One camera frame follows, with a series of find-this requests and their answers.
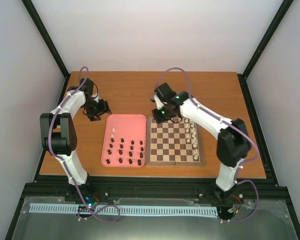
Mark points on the controller circuit board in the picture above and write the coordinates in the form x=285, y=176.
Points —
x=92, y=200
x=236, y=206

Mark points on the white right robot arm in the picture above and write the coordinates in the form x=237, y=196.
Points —
x=232, y=137

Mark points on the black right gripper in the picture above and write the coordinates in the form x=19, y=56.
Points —
x=158, y=119

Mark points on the right controller circuit board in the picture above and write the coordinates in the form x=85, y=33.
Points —
x=236, y=206

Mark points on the black aluminium frame rail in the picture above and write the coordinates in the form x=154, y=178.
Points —
x=202, y=189

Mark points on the light blue cable duct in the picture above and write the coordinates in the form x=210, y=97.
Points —
x=127, y=210

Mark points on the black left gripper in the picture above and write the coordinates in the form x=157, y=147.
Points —
x=105, y=108

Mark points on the pink plastic tray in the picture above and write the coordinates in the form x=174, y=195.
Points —
x=130, y=127

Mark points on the left controller circuit board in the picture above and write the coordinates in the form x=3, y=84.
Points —
x=92, y=200

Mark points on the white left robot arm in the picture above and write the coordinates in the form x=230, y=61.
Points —
x=58, y=134

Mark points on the wooden chessboard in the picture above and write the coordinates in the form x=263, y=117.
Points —
x=166, y=143

